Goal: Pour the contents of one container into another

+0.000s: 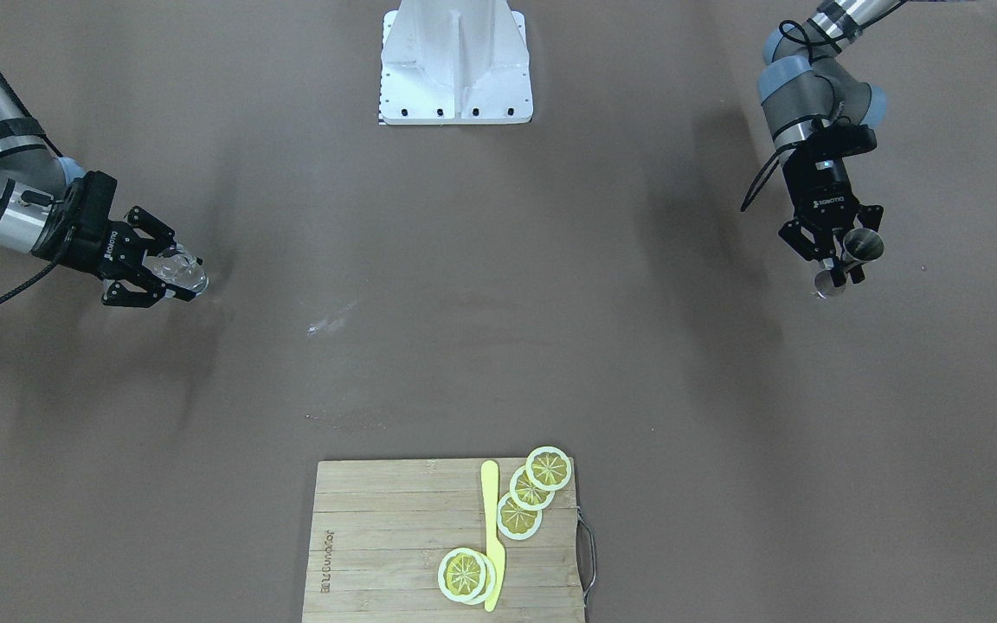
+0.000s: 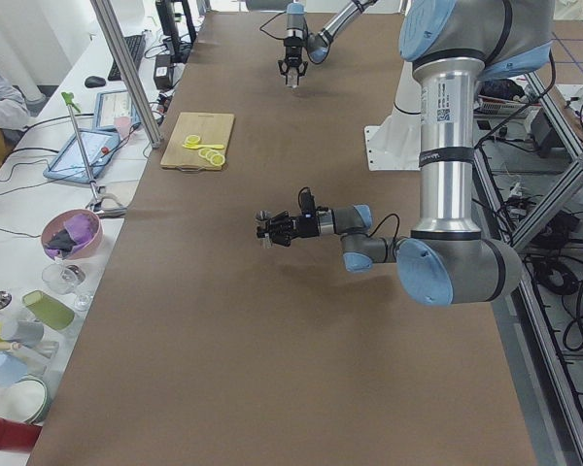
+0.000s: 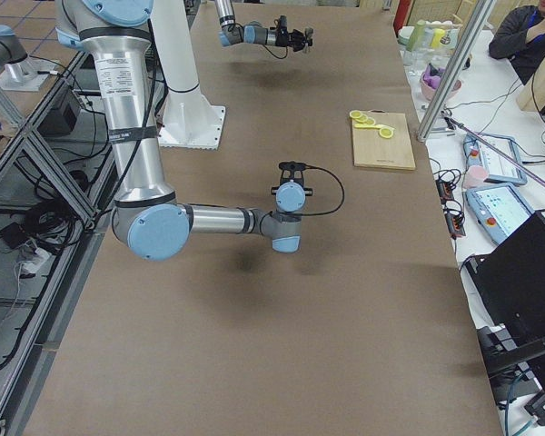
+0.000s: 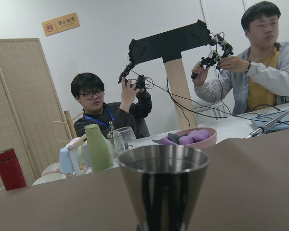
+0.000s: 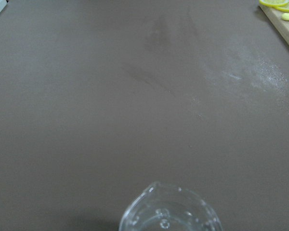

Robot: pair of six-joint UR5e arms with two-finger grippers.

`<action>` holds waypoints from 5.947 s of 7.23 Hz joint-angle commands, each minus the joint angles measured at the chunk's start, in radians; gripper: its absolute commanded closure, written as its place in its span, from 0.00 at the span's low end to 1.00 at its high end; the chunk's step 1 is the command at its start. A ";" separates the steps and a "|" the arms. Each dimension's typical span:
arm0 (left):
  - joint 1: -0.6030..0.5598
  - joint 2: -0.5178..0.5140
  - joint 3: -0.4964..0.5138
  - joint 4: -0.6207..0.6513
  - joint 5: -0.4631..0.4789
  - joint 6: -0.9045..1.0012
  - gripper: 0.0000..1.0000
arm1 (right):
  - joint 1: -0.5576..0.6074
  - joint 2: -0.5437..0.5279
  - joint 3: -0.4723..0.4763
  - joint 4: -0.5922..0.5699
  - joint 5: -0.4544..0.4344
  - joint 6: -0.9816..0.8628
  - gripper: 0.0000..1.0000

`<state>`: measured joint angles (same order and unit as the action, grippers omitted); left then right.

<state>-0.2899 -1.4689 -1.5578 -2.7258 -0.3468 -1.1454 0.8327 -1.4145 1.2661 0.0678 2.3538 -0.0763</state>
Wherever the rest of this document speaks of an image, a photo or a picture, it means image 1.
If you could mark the clear glass shaker cup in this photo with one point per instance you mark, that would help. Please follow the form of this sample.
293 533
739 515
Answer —
177 267

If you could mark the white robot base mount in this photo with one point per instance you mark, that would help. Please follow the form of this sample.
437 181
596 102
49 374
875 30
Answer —
455 63

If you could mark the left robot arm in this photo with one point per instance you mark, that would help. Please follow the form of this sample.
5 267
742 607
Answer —
818 116

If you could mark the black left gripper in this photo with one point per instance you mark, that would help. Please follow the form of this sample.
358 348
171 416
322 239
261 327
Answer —
827 192

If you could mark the steel jigger measuring cup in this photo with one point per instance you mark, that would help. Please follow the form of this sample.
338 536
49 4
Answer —
860 246

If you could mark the lemon slice under top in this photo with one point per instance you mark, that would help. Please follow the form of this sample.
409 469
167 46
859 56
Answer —
488 585

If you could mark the bamboo cutting board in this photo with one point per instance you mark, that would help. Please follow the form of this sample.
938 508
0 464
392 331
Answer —
380 528

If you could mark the yellow plastic knife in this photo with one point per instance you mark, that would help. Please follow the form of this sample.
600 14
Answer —
495 550

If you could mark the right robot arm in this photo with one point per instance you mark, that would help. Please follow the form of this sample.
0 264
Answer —
34 176

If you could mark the lemon slice near handle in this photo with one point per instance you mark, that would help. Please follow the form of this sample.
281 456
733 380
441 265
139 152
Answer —
460 575

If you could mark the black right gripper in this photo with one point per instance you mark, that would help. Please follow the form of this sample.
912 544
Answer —
103 245

